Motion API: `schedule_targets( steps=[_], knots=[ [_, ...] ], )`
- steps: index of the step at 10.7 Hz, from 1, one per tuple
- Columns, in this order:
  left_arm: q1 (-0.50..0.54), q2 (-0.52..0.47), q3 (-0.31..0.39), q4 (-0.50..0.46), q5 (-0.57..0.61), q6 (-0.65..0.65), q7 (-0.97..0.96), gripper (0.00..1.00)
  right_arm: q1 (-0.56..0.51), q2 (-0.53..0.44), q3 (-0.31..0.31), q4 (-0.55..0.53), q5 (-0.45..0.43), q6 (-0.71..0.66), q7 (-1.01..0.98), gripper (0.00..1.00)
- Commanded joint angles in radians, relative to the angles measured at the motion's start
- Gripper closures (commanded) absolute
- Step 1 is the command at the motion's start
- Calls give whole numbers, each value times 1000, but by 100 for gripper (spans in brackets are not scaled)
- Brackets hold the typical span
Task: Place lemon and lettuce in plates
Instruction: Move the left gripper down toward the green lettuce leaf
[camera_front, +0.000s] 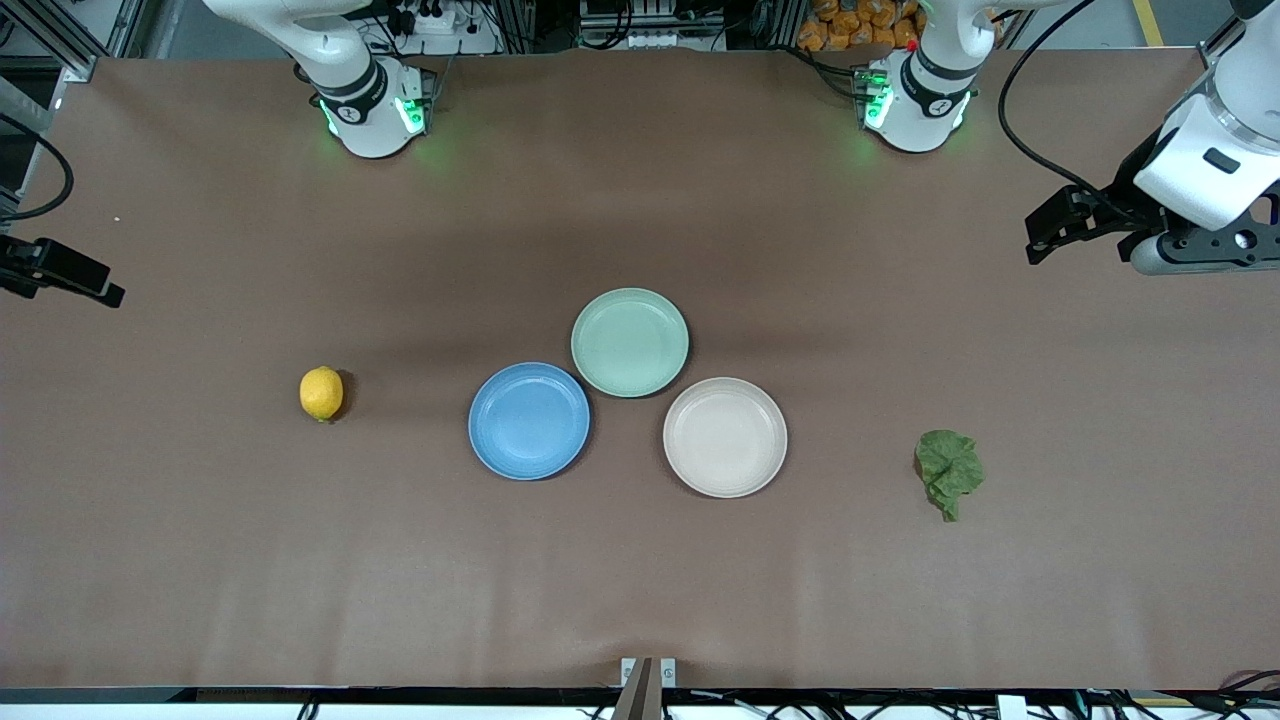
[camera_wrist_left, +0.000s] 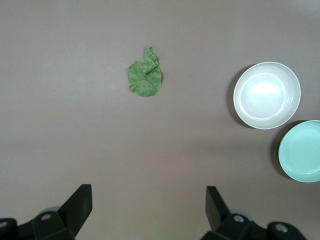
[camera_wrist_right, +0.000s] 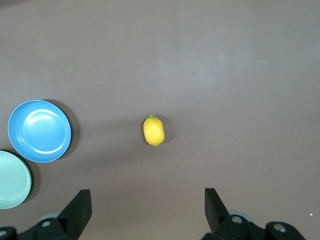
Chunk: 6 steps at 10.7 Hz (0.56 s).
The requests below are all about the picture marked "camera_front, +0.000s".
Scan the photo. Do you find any brown wooden strut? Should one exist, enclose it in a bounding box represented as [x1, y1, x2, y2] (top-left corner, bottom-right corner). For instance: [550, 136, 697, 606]
[611, 657, 664, 720]

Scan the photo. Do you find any beige plate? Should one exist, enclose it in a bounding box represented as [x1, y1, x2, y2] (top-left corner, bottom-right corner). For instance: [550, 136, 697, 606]
[662, 377, 789, 499]

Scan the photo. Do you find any brown table cover sheet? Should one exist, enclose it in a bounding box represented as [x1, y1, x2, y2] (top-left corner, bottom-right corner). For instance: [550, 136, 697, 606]
[0, 48, 1280, 693]

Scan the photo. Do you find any yellow lemon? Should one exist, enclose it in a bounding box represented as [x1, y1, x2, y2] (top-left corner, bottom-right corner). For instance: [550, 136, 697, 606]
[299, 366, 345, 423]

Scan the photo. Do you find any green lettuce leaf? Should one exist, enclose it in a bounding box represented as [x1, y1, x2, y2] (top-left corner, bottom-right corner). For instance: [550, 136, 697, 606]
[914, 429, 986, 523]

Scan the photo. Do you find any white power strip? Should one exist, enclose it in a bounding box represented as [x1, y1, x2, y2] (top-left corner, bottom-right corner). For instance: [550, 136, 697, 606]
[385, 0, 501, 57]

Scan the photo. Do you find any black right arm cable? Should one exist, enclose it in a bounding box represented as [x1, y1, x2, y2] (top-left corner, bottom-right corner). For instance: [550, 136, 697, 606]
[0, 113, 76, 223]

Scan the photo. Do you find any blue plate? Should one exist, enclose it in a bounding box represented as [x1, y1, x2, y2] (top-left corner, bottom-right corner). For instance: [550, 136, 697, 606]
[468, 362, 592, 482]

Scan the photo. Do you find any pale green plate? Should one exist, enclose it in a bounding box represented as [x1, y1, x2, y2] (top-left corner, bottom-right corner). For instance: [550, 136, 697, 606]
[571, 288, 691, 399]

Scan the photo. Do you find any metal clamp bracket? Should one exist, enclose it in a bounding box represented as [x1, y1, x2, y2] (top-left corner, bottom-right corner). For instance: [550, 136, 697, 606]
[620, 657, 678, 691]

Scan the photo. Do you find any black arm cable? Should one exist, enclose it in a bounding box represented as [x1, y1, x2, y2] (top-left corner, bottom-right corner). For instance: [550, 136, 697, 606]
[0, 113, 76, 223]
[997, 0, 1136, 216]

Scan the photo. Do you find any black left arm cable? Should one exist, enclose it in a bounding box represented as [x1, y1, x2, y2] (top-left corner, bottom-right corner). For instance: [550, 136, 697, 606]
[997, 0, 1136, 216]

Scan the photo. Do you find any net bag of oranges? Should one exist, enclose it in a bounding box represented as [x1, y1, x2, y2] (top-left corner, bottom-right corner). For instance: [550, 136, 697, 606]
[796, 0, 923, 53]

